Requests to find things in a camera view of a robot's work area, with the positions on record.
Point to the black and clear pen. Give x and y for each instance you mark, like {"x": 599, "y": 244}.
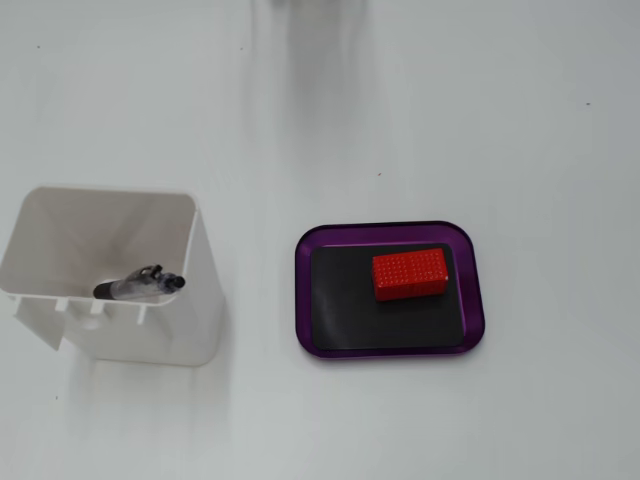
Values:
{"x": 135, "y": 287}

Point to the white plastic pen holder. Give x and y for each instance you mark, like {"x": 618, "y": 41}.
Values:
{"x": 195, "y": 310}

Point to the purple metal tray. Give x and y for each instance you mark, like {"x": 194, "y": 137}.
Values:
{"x": 304, "y": 300}

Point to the black mat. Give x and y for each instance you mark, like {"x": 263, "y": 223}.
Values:
{"x": 350, "y": 310}

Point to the red perforated block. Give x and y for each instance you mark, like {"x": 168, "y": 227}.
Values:
{"x": 410, "y": 272}

